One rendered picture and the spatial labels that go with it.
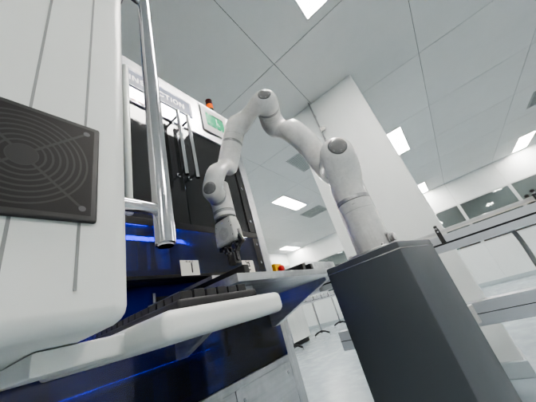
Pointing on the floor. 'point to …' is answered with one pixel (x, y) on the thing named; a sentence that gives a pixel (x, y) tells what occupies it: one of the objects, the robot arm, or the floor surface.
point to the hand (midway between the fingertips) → (234, 258)
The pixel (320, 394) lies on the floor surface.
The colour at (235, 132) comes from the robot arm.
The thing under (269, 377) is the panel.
